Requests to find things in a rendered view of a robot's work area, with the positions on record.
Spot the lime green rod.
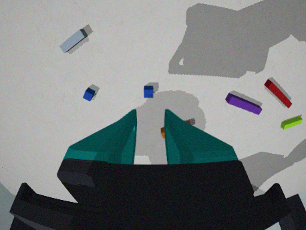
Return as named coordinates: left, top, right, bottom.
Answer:
left=281, top=116, right=303, bottom=130

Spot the purple rod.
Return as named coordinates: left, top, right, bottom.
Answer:
left=225, top=93, right=262, bottom=115

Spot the red rod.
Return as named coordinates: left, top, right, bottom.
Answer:
left=264, top=79, right=292, bottom=108

